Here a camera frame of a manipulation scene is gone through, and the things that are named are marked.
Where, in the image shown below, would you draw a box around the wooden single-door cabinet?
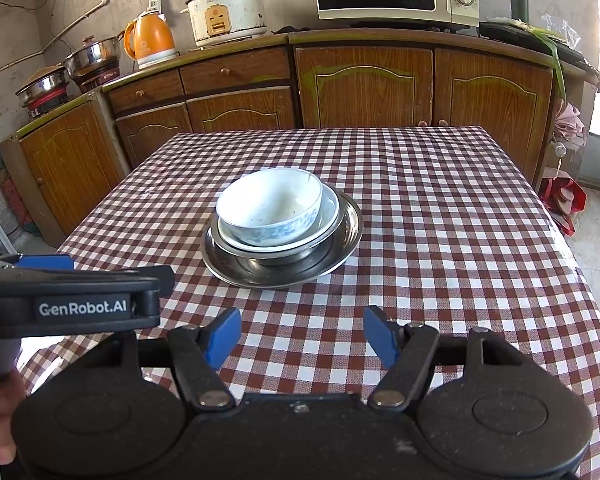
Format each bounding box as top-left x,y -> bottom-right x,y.
0,87 -> 133,248

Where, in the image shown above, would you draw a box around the red induction cooker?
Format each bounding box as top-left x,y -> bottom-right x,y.
22,92 -> 73,121
70,67 -> 123,93

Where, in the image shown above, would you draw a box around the pink cloth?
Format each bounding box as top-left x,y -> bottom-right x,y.
552,102 -> 588,153

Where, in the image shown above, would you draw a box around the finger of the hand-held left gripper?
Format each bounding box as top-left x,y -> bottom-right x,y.
0,264 -> 176,307
0,254 -> 76,271

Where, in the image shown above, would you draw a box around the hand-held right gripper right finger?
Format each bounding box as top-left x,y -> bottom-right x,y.
362,305 -> 523,411

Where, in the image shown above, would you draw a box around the red bag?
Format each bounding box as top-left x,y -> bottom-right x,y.
539,177 -> 588,238

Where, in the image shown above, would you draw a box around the red gas cylinder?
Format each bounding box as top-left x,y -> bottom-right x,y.
0,167 -> 36,233

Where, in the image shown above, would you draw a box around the blue patterned white bowl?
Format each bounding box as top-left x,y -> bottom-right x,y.
215,167 -> 324,248

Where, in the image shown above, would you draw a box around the steel pan with brown lid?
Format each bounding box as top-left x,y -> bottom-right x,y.
15,65 -> 71,106

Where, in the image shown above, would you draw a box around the steel pot with lid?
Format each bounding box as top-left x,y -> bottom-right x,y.
62,35 -> 126,78

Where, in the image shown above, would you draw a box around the large steel plate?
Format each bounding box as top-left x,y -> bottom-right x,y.
201,189 -> 364,289

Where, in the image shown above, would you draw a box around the black flat cooktop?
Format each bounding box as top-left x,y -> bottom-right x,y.
479,21 -> 588,63

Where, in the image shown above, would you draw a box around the wide wooden drawer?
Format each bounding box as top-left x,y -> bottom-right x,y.
180,46 -> 292,95

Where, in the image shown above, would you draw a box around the white rice cooker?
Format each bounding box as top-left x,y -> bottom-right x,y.
181,0 -> 273,48

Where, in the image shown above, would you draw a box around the wooden two-door cabinet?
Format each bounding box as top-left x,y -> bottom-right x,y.
289,29 -> 600,191

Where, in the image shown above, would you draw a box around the green onion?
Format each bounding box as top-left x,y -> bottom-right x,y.
495,17 -> 568,103

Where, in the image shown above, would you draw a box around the steel bowl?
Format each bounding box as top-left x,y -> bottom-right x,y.
209,195 -> 348,267

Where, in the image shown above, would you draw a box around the wooden cabinet door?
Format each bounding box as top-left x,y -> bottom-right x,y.
433,47 -> 554,181
295,46 -> 434,128
116,102 -> 195,166
186,86 -> 297,133
19,102 -> 126,233

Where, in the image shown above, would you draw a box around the plain white shallow bowl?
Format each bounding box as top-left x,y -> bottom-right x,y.
217,185 -> 341,253

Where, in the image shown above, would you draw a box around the clear plastic bag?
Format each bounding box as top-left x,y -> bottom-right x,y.
540,12 -> 581,51

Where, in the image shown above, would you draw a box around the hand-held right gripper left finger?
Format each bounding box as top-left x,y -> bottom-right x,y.
87,306 -> 243,411

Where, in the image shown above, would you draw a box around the person's left hand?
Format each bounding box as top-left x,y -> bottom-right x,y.
0,367 -> 28,468

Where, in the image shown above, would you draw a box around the tan slipper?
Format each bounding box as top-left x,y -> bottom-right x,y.
555,187 -> 581,216

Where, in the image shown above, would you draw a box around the orange electric kettle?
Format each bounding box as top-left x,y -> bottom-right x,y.
123,9 -> 177,70

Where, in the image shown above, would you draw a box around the brown checkered tablecloth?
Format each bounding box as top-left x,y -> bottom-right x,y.
17,125 -> 600,480

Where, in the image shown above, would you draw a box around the narrow wooden drawer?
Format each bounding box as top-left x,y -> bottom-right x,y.
108,70 -> 186,113

